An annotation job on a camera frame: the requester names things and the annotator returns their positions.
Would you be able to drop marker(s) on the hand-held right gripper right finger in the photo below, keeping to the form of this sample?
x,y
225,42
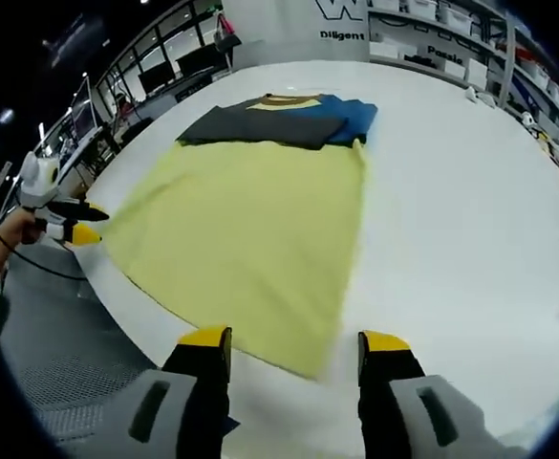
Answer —
x,y
384,392

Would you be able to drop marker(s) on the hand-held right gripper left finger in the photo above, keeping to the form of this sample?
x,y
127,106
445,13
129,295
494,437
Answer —
x,y
202,392

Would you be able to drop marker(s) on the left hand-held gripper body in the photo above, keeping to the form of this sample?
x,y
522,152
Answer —
x,y
40,181

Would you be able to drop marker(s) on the yellow blue grey garment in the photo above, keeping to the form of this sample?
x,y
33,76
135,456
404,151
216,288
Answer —
x,y
241,229

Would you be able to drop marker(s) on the person's left hand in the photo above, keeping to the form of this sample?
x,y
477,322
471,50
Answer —
x,y
18,229

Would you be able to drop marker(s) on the white side desk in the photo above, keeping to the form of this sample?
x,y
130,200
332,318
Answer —
x,y
83,153

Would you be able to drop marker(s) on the grey mesh office chair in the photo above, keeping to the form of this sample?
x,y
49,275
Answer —
x,y
69,344

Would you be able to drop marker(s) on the black computer monitor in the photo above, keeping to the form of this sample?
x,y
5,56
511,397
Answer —
x,y
195,62
156,79

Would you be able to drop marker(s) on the red and black hanging bag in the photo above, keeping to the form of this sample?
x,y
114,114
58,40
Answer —
x,y
226,33

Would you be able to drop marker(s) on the small white item on table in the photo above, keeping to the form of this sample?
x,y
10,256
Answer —
x,y
479,96

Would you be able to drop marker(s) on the grey metal shelf unit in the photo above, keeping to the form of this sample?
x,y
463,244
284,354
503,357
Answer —
x,y
499,57

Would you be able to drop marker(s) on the row of white storage bins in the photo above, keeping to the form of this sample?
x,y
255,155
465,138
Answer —
x,y
460,19

